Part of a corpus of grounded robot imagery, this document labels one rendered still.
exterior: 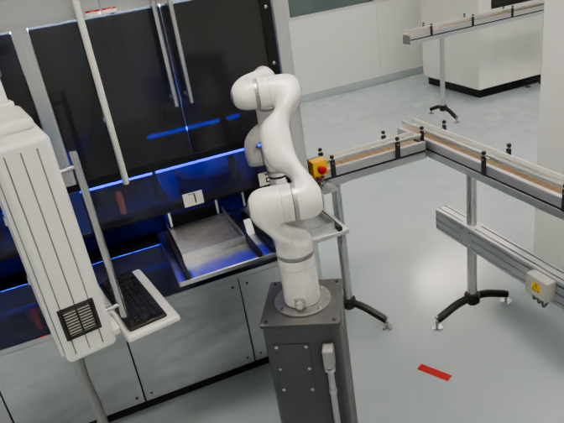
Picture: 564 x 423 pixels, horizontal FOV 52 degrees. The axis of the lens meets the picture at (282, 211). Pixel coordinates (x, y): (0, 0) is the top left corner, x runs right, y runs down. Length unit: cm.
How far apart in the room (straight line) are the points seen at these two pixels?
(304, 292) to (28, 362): 134
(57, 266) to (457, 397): 181
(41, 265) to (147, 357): 103
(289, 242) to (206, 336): 113
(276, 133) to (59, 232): 72
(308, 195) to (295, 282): 29
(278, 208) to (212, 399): 146
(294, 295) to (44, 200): 81
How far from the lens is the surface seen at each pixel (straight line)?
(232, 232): 243
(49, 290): 195
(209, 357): 288
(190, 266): 226
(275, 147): 180
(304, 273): 184
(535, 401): 286
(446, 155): 293
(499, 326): 325
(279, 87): 189
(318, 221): 240
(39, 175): 182
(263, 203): 173
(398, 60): 819
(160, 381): 289
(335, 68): 775
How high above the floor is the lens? 196
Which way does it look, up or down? 25 degrees down
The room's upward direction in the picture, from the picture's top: 9 degrees counter-clockwise
